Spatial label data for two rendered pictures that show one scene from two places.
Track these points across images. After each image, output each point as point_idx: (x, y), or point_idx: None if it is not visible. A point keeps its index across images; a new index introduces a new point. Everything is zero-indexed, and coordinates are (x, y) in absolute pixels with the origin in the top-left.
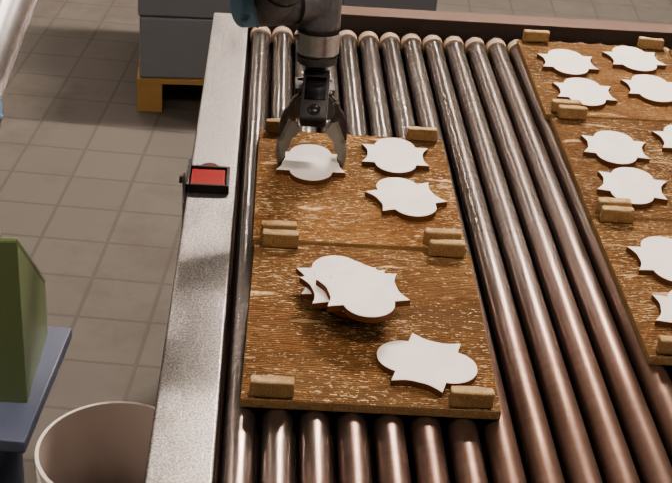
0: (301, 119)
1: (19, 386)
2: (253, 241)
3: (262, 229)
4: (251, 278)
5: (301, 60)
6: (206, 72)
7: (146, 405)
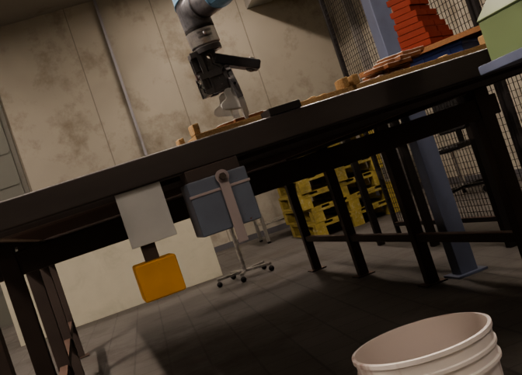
0: (260, 60)
1: None
2: (353, 87)
3: (347, 80)
4: (395, 72)
5: (217, 43)
6: (66, 181)
7: (353, 358)
